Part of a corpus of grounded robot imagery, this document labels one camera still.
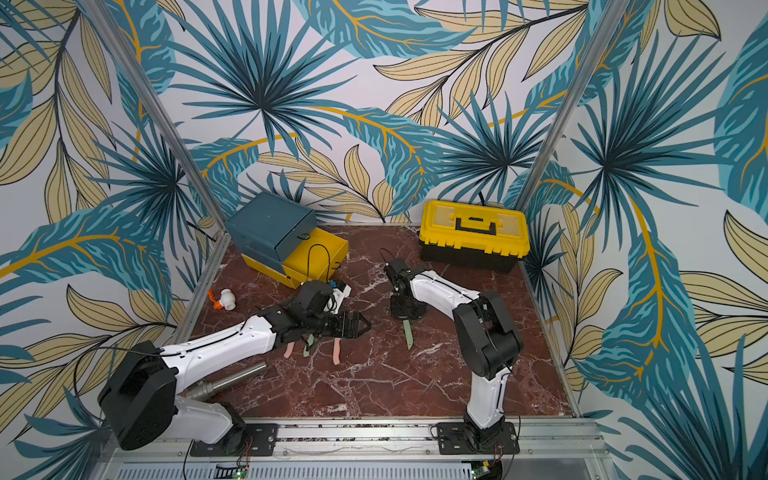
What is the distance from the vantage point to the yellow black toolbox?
0.97 m

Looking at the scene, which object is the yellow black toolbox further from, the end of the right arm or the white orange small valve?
the white orange small valve

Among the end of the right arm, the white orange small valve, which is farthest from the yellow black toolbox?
the white orange small valve
